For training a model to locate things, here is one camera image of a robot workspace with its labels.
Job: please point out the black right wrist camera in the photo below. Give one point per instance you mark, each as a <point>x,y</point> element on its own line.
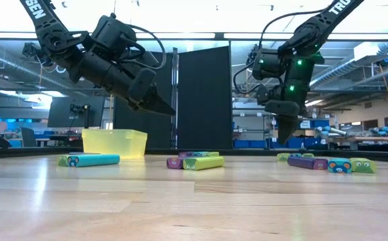
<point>267,63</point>

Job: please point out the blue ceiling device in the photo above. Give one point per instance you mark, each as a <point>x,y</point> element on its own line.
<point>385,61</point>

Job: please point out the black camera on stand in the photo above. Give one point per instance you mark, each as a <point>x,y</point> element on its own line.
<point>80,109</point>

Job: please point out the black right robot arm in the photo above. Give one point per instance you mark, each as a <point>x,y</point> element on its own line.
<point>317,26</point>

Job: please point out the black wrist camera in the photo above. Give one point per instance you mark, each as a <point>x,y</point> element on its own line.
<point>267,63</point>
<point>113,31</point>

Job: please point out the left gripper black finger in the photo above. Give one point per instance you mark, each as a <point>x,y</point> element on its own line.
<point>155,105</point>

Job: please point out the black folding partition screen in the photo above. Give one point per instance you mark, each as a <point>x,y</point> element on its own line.
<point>204,100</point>

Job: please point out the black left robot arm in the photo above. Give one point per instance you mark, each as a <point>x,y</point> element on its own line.
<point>50,33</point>

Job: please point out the yellow translucent plastic bin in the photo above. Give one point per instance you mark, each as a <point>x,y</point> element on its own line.
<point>113,142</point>

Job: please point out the black ceiling-hung device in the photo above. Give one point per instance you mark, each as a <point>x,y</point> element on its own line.
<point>33,50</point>

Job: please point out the dark office chair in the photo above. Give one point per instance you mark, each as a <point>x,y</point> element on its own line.
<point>28,137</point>

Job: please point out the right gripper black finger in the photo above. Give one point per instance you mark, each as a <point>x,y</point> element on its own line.
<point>286,129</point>

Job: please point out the wooden workbench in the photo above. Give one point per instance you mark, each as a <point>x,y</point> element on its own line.
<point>378,139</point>

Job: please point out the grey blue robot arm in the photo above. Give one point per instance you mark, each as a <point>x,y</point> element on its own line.
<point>329,130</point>
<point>384,130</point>

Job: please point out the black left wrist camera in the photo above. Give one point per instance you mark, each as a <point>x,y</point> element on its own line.
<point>113,31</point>

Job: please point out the dark wall monitor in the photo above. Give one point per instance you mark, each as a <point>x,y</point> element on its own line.
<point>60,114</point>

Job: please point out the shelf with blue bins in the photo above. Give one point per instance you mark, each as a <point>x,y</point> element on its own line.
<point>247,144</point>

